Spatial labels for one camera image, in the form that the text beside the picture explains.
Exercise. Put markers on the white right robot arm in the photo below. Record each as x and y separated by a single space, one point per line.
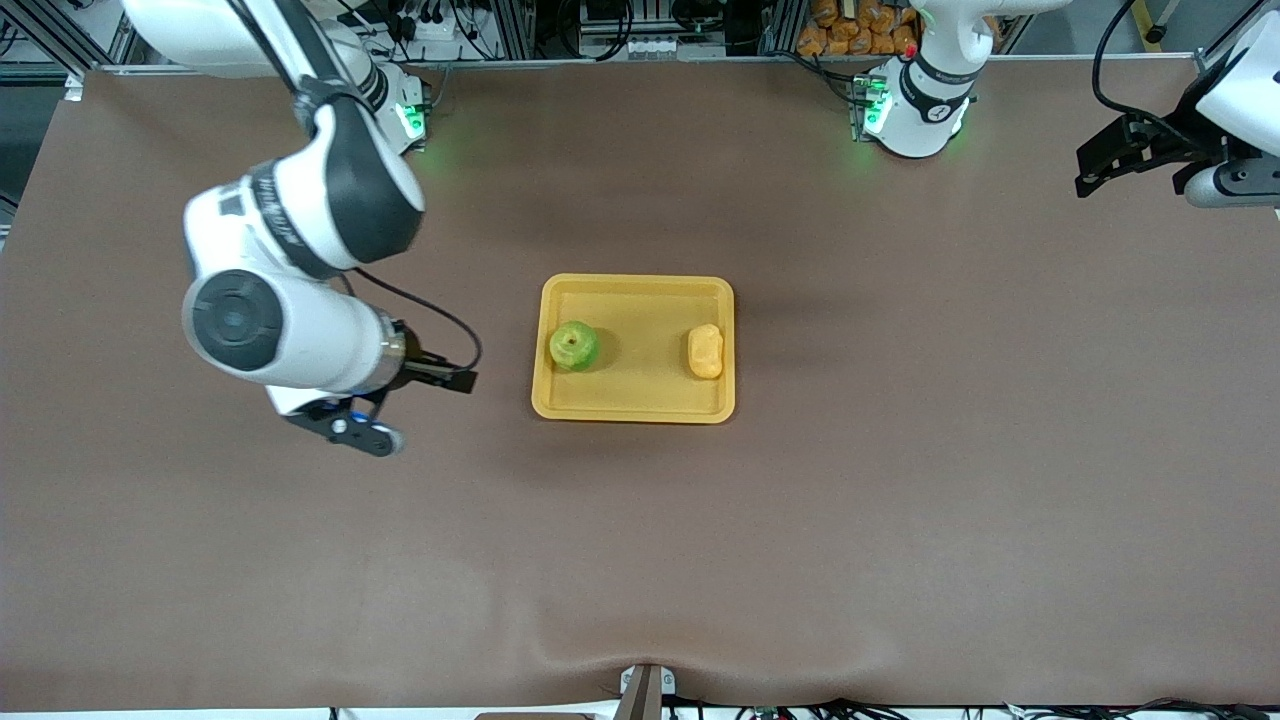
300 330

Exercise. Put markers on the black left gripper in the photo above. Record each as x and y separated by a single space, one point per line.
1172 146

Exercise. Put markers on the yellow rectangular plastic tray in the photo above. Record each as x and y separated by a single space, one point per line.
640 395

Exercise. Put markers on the metal table edge bracket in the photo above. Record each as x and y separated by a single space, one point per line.
647 690

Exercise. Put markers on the white power strip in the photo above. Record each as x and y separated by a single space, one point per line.
445 35

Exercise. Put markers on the yellow potato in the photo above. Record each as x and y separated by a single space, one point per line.
705 352

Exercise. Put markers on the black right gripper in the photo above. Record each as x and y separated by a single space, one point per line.
419 369

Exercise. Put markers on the green apple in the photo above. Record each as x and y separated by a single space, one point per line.
574 346

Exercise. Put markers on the bag of orange buns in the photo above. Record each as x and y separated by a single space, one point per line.
860 28

